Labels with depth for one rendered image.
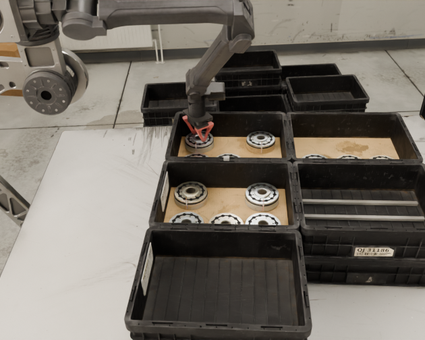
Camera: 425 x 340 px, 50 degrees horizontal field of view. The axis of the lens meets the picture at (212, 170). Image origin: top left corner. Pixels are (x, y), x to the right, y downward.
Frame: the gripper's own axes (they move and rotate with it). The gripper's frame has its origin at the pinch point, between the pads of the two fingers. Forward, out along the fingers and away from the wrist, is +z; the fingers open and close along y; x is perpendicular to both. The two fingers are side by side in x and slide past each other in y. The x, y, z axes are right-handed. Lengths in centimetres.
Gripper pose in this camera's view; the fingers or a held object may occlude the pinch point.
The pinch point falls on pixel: (198, 135)
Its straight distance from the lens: 166.0
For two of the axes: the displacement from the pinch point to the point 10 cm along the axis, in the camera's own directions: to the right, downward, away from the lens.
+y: -5.5, -4.9, 6.8
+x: -8.4, 3.6, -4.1
